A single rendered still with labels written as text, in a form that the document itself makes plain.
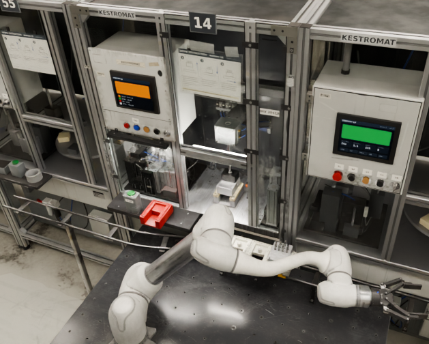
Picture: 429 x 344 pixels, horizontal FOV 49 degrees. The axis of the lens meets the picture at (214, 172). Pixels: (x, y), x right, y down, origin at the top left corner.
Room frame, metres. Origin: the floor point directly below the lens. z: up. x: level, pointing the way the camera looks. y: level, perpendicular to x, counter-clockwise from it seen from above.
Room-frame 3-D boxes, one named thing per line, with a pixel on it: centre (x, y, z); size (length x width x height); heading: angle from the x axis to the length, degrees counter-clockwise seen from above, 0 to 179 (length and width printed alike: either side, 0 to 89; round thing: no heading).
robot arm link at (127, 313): (1.36, 0.45, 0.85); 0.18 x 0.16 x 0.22; 171
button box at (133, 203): (2.05, 0.47, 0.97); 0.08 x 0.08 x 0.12; 64
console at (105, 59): (2.21, 0.33, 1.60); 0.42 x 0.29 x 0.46; 64
